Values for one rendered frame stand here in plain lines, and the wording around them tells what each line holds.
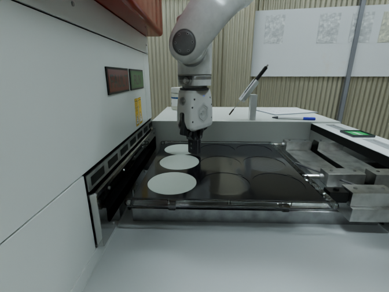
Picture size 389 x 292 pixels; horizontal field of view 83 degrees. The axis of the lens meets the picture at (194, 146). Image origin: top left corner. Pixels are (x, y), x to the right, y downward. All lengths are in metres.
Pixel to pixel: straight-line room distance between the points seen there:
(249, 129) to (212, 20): 0.41
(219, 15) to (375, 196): 0.43
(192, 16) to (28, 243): 0.42
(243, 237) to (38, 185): 0.34
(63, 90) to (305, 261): 0.43
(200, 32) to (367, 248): 0.49
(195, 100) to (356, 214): 0.40
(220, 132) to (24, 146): 0.60
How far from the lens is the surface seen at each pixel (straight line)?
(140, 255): 0.42
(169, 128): 0.75
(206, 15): 0.47
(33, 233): 0.28
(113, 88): 0.45
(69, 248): 0.35
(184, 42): 0.47
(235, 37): 2.85
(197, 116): 0.55
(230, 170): 0.52
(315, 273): 0.43
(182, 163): 0.56
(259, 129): 0.77
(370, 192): 0.52
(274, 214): 0.49
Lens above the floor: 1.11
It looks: 18 degrees down
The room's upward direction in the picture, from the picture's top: straight up
